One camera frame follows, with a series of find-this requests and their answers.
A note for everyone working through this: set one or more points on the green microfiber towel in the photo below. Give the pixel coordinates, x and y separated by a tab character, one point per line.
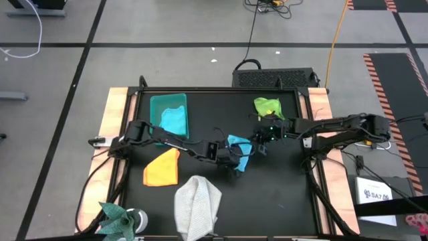
267	105

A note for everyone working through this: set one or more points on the black power adapter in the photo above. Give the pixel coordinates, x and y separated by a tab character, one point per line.
359	161

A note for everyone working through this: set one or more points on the yellow plug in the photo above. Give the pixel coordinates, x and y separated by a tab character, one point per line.
368	143

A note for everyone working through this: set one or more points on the teal microfiber towel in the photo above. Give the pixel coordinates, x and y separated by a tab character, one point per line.
174	118

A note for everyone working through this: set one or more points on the teal plastic bin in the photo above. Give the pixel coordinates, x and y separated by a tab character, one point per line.
167	98

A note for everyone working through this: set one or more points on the small black hazard-striped mat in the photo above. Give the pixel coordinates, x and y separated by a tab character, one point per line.
368	4

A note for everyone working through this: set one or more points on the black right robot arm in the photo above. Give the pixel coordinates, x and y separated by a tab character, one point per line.
344	129

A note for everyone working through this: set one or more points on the black table frame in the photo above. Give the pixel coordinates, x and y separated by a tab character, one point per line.
217	89

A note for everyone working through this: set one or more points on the black computer case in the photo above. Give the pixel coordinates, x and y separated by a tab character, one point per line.
274	78

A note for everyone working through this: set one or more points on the pink object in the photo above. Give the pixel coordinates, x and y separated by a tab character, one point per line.
418	221

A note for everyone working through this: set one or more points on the black metal bracket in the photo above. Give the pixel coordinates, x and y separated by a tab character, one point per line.
97	142

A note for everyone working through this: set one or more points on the grey round roll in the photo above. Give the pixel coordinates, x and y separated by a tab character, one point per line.
143	219

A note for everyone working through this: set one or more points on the grey microfiber towel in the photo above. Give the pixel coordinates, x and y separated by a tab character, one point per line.
197	204

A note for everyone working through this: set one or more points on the orange microfiber towel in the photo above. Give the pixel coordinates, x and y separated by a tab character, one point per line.
162	169

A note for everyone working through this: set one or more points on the white SA7 sign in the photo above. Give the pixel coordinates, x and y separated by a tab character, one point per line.
372	194

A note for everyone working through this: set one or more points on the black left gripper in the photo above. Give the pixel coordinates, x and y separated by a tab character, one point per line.
224	155

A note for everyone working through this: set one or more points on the grey floor bar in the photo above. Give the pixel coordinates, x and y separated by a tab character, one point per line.
13	96

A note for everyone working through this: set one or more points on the silver metal bracket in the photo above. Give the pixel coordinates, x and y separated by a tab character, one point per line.
307	143

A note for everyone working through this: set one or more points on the grey desk foot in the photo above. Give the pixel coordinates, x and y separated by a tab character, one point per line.
33	13

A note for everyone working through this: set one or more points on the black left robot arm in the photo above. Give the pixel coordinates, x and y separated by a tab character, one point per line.
174	144

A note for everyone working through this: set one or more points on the large black hazard-striped mat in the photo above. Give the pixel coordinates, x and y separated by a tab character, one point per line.
394	87

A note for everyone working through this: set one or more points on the light blue microfiber towel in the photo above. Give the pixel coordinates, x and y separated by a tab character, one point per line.
245	157

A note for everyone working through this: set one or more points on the teal paper plant ornament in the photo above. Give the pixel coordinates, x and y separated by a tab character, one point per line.
117	217

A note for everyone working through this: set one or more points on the black camera mount beam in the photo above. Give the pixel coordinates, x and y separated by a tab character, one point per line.
391	207

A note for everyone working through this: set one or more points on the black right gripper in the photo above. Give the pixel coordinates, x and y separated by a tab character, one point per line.
272	132

